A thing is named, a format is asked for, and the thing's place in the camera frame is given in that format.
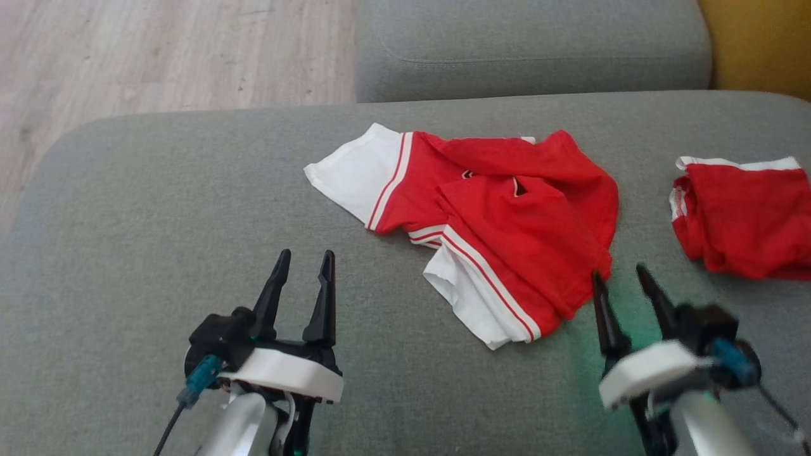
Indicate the grey sofa back cushion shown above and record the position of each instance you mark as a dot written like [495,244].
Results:
[532,44]

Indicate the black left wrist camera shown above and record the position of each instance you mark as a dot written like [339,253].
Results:
[218,335]

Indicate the red t-shirt with white sleeves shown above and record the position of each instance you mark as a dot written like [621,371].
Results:
[507,215]

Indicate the teal right camera connector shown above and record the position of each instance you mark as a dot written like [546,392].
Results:
[735,361]

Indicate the teal camera connector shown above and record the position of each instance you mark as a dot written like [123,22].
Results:
[735,361]
[201,377]

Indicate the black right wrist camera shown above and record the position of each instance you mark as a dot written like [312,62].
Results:
[706,329]

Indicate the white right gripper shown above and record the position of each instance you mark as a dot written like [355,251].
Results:
[646,373]

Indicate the teal left camera connector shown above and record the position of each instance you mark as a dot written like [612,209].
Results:
[201,377]

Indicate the red white basketball shorts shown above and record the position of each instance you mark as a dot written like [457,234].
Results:
[747,215]

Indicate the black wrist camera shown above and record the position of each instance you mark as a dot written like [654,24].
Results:
[706,329]
[218,335]

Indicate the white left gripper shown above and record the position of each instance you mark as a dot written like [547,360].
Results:
[285,373]

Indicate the grey fabric sofa seat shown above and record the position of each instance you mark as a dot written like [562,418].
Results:
[158,240]

